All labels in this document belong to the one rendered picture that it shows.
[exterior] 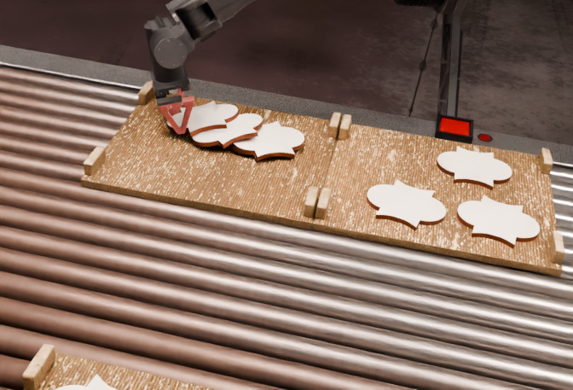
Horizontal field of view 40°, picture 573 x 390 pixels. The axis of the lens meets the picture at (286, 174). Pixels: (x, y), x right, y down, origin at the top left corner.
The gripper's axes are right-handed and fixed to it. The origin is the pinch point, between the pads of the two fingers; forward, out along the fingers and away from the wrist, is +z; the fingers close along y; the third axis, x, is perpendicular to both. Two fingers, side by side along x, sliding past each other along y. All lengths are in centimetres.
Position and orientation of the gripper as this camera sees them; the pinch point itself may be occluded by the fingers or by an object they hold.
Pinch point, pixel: (177, 119)
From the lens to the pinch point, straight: 154.6
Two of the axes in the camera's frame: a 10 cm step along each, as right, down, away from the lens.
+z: 1.0, 8.6, 5.0
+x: -9.6, 2.0, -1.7
